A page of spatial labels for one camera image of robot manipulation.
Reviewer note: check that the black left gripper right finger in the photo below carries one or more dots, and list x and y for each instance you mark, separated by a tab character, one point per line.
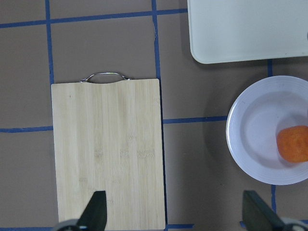
258	216

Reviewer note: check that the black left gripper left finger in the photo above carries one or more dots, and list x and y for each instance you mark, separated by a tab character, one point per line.
93	218

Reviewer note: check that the orange fruit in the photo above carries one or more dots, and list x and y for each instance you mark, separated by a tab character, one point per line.
292	144

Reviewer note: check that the cream bear tray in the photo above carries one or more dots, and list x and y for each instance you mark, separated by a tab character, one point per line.
223	31

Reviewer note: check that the bamboo cutting board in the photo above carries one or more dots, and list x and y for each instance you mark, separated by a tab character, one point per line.
108	137

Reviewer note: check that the white round plate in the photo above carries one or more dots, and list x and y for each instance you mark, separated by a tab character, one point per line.
259	113

